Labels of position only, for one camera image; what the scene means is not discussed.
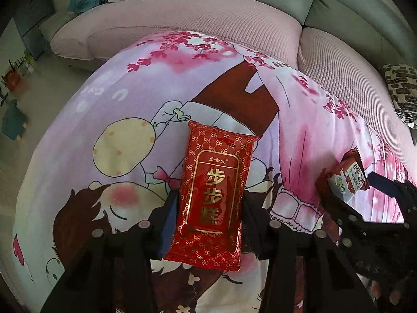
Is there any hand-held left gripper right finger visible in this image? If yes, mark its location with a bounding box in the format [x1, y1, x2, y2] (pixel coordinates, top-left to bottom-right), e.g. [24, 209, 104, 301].
[241, 191, 378, 313]

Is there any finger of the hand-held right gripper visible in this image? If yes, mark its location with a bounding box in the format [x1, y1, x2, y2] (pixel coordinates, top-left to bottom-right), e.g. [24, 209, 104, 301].
[321, 192, 359, 235]
[370, 171, 417, 222]

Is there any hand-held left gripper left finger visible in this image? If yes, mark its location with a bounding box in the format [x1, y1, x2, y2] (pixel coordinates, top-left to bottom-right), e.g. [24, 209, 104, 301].
[39, 191, 178, 313]

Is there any brown snack packet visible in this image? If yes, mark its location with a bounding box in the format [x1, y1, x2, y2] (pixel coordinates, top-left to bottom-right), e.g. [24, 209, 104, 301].
[315, 148, 371, 203]

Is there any red gold patterned packet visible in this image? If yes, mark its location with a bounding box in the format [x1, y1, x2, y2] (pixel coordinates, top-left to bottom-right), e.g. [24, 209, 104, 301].
[163, 121, 260, 272]

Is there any black white patterned pillow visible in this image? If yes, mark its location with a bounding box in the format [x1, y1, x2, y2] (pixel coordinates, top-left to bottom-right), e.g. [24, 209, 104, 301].
[381, 63, 417, 125]

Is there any cartoon printed blanket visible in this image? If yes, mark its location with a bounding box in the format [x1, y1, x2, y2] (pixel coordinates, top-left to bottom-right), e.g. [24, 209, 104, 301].
[0, 29, 417, 313]

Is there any grey-green sofa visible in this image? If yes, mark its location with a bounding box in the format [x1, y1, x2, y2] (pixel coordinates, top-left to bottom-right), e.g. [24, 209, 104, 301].
[39, 0, 417, 72]

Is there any teal stool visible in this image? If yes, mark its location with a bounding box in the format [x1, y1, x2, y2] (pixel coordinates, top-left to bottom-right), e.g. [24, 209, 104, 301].
[2, 99, 30, 141]

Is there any red plant pot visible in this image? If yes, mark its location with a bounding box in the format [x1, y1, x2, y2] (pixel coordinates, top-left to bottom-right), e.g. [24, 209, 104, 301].
[5, 70, 23, 90]

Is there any grey cabinet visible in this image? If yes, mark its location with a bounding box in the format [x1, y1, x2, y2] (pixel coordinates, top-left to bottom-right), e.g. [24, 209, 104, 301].
[14, 0, 55, 60]

